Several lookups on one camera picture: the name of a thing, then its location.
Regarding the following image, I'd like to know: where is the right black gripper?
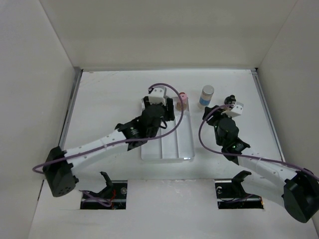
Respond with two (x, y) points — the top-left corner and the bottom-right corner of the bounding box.
(203, 105), (235, 146)

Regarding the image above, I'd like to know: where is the black grinder top spice bottle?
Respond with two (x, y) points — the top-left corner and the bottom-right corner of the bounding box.
(224, 95), (236, 105)

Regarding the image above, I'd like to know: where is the pink cap spice bottle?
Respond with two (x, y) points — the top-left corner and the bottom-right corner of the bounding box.
(176, 92), (188, 111)

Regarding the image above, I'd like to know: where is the blue label silver-cap jar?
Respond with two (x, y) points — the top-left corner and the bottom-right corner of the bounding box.
(198, 85), (214, 109)

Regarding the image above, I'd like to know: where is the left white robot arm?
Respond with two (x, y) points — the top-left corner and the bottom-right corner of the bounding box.
(42, 97), (175, 197)

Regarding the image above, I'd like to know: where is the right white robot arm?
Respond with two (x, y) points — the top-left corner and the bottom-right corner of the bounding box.
(202, 104), (319, 223)

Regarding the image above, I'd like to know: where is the clear plastic organizer tray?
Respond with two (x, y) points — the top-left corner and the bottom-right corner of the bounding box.
(141, 97), (195, 163)

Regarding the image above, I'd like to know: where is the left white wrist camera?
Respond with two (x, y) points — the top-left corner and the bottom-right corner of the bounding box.
(148, 86), (166, 106)

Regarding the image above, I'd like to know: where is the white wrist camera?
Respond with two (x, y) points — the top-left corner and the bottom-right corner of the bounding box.
(148, 86), (166, 106)
(224, 102), (244, 118)

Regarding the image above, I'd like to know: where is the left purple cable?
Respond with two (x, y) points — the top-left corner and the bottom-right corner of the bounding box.
(32, 83), (185, 207)

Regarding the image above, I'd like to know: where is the purple cable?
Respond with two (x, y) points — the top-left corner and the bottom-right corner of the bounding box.
(32, 83), (185, 207)
(198, 104), (319, 182)

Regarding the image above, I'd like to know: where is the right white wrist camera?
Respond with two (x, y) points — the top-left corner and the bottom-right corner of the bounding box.
(224, 102), (244, 118)

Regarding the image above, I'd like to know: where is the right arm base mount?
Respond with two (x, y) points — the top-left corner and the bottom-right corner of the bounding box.
(215, 170), (264, 210)

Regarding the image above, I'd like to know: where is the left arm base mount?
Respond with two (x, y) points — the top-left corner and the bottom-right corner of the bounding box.
(80, 172), (128, 210)

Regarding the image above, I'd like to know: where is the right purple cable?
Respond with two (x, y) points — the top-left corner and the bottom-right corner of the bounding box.
(198, 104), (319, 182)

